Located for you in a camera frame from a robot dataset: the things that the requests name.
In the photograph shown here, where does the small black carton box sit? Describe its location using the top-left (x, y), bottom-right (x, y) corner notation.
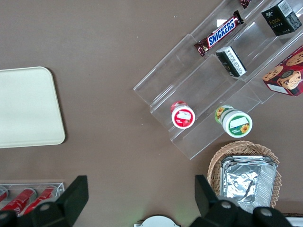
top-left (215, 46), bottom-right (247, 78)

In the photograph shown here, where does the red lid yoghurt cup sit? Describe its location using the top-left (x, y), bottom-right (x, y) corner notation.
top-left (170, 100), bottom-right (196, 129)

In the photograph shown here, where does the aluminium foil tray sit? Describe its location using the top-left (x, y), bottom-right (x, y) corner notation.
top-left (219, 155), bottom-right (278, 214)

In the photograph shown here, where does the black Face carton box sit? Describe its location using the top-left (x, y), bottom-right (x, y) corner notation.
top-left (261, 0), bottom-right (302, 37)

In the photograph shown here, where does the light wicker basket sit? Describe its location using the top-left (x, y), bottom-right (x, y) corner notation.
top-left (207, 140), bottom-right (282, 209)

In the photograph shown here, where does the green sunflower yoghurt cup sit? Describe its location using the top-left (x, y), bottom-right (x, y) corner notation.
top-left (214, 105), bottom-right (253, 139)

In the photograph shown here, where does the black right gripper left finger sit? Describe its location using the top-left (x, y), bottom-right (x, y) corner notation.
top-left (0, 175), bottom-right (89, 227)

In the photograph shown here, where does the red chocolate chip cookie box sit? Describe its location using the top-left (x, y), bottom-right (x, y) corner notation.
top-left (261, 46), bottom-right (303, 97)

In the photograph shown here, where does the clear acrylic bottle rack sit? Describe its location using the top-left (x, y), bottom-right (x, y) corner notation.
top-left (0, 181), bottom-right (65, 217)

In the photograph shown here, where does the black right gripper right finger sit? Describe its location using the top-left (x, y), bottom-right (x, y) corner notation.
top-left (191, 175), bottom-right (292, 227)

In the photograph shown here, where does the cream rectangular tray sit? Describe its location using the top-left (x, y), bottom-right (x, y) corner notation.
top-left (0, 66), bottom-right (66, 149)

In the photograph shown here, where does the clear acrylic stepped stand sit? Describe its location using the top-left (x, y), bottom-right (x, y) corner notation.
top-left (133, 0), bottom-right (303, 161)

